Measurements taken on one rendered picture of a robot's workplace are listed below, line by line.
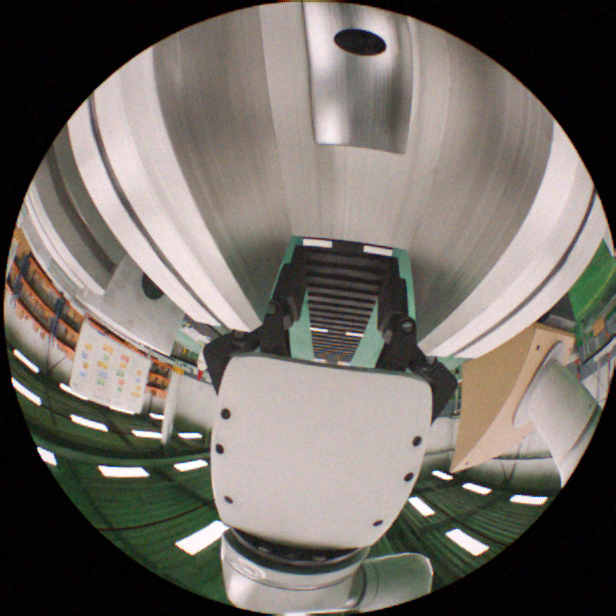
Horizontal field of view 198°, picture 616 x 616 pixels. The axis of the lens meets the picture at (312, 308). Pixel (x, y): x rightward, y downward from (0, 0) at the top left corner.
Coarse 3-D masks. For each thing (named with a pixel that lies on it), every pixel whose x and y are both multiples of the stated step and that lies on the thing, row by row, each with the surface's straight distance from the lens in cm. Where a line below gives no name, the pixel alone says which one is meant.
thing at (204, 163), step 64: (128, 64) 3; (192, 64) 4; (256, 64) 6; (320, 64) 5; (384, 64) 5; (448, 64) 7; (128, 128) 3; (192, 128) 3; (256, 128) 5; (320, 128) 5; (384, 128) 5; (448, 128) 6; (512, 128) 4; (128, 192) 4; (192, 192) 3; (256, 192) 5; (320, 192) 7; (384, 192) 7; (448, 192) 5; (512, 192) 4; (576, 192) 3; (192, 256) 4; (256, 256) 5; (448, 256) 5; (512, 256) 3; (576, 256) 4; (256, 320) 6; (448, 320) 5; (512, 320) 5
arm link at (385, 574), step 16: (368, 560) 20; (384, 560) 19; (400, 560) 19; (416, 560) 20; (368, 576) 18; (384, 576) 18; (400, 576) 18; (416, 576) 19; (368, 592) 18; (384, 592) 18; (400, 592) 19; (416, 592) 19; (352, 608) 19; (368, 608) 22
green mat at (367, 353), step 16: (288, 256) 16; (400, 256) 15; (400, 272) 16; (304, 304) 22; (304, 320) 26; (176, 336) 76; (304, 336) 31; (368, 336) 28; (304, 352) 40; (368, 352) 35; (448, 368) 50
